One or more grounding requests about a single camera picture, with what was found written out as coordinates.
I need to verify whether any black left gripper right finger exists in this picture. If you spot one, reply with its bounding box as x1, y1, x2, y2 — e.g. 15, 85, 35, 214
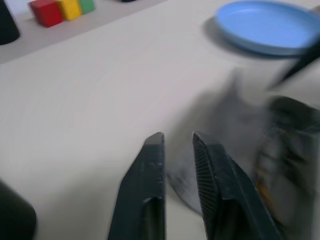
191, 131, 284, 240

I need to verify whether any yellow wooden block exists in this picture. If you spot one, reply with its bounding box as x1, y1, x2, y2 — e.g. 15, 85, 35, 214
56, 0, 83, 22

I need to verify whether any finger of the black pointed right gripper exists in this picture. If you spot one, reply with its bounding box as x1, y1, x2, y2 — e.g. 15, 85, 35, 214
266, 32, 320, 90

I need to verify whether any green wooden block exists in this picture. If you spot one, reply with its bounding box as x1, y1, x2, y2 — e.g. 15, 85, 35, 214
78, 0, 97, 15

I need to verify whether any black round object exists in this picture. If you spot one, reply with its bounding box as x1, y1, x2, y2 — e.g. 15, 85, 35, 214
0, 179, 38, 240

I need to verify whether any red wooden block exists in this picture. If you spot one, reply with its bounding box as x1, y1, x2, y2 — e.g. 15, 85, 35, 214
28, 0, 64, 28

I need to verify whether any blue plastic plate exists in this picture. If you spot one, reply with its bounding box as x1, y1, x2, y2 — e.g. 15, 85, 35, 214
215, 0, 320, 57

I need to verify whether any dark patterned cup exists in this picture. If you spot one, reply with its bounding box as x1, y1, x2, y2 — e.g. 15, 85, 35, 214
253, 95, 320, 227

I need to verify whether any black cone-shaped object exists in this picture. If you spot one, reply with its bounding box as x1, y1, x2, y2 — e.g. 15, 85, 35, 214
0, 0, 21, 46

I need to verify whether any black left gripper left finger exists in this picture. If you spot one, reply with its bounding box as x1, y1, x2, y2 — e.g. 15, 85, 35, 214
107, 131, 167, 240

